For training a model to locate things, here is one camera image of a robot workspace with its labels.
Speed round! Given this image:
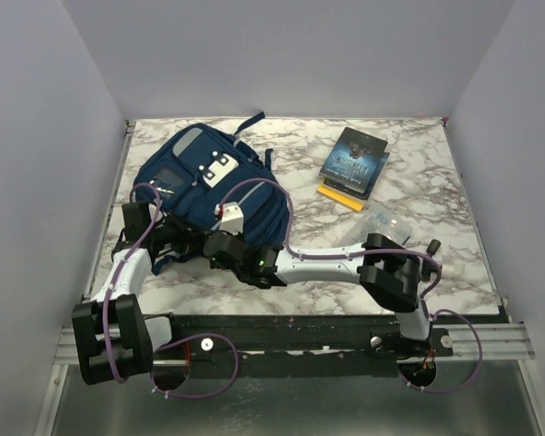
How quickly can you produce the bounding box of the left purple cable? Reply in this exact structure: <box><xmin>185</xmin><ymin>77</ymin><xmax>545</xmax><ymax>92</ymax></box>
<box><xmin>100</xmin><ymin>182</ymin><xmax>242</xmax><ymax>401</ymax></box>

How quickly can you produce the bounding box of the navy blue student backpack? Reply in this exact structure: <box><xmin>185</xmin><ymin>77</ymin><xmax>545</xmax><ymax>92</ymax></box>
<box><xmin>134</xmin><ymin>124</ymin><xmax>289</xmax><ymax>246</ymax></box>

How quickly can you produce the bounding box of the dark cover paperback book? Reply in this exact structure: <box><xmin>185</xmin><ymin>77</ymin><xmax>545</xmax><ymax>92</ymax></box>
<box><xmin>319</xmin><ymin>127</ymin><xmax>388</xmax><ymax>193</ymax></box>

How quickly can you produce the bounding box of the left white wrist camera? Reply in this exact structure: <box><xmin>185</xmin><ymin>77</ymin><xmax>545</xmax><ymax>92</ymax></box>
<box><xmin>122</xmin><ymin>202</ymin><xmax>152</xmax><ymax>243</ymax></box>

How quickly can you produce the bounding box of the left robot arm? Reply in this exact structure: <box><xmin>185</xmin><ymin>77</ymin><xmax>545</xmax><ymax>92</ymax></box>
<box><xmin>72</xmin><ymin>202</ymin><xmax>206</xmax><ymax>385</ymax></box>

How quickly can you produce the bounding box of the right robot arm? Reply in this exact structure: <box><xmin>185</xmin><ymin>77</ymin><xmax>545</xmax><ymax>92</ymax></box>
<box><xmin>203</xmin><ymin>231</ymin><xmax>441</xmax><ymax>356</ymax></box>

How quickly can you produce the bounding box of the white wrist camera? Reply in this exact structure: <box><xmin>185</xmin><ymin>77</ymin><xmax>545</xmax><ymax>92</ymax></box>
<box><xmin>212</xmin><ymin>202</ymin><xmax>244</xmax><ymax>235</ymax></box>
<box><xmin>122</xmin><ymin>202</ymin><xmax>152</xmax><ymax>243</ymax></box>

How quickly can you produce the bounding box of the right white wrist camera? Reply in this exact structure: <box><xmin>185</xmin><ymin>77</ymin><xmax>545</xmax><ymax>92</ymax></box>
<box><xmin>212</xmin><ymin>202</ymin><xmax>244</xmax><ymax>235</ymax></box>

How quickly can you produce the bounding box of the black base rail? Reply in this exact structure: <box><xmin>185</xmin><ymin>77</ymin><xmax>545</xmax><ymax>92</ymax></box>
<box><xmin>76</xmin><ymin>312</ymin><xmax>512</xmax><ymax>378</ymax></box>

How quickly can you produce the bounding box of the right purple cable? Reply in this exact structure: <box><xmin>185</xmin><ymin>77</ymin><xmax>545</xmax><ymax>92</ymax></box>
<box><xmin>215</xmin><ymin>177</ymin><xmax>485</xmax><ymax>395</ymax></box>

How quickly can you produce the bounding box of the purple cable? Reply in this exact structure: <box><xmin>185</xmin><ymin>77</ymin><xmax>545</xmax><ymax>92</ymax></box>
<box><xmin>100</xmin><ymin>182</ymin><xmax>242</xmax><ymax>401</ymax></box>
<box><xmin>215</xmin><ymin>177</ymin><xmax>485</xmax><ymax>395</ymax></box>

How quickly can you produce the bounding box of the clear plastic pencil case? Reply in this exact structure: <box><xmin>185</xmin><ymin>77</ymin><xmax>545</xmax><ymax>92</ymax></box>
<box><xmin>337</xmin><ymin>202</ymin><xmax>413</xmax><ymax>246</ymax></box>

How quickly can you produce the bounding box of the yellow notebook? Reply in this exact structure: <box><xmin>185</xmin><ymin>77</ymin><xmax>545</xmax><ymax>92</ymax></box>
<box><xmin>317</xmin><ymin>183</ymin><xmax>366</xmax><ymax>213</ymax></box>

